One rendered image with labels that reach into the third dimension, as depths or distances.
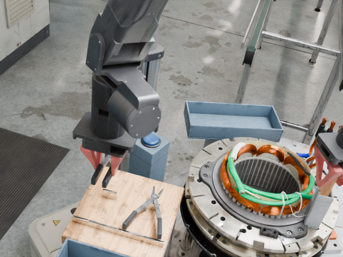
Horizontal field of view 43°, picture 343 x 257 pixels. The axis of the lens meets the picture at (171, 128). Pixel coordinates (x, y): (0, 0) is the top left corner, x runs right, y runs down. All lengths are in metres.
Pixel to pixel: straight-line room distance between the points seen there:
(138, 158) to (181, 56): 2.52
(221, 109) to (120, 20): 0.68
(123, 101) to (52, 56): 2.82
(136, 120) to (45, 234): 1.30
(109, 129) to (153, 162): 0.39
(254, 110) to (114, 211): 0.55
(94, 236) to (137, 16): 0.44
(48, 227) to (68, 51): 1.89
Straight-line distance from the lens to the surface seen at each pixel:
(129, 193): 0.92
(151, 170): 1.09
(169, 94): 3.10
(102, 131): 0.71
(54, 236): 1.86
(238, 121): 1.23
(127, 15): 0.58
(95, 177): 0.77
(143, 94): 0.61
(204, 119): 1.21
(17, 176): 2.45
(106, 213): 0.88
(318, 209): 0.88
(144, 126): 0.63
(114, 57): 0.63
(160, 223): 0.84
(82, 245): 0.84
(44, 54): 3.47
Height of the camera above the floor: 1.74
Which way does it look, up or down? 39 degrees down
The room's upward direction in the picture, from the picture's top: 10 degrees clockwise
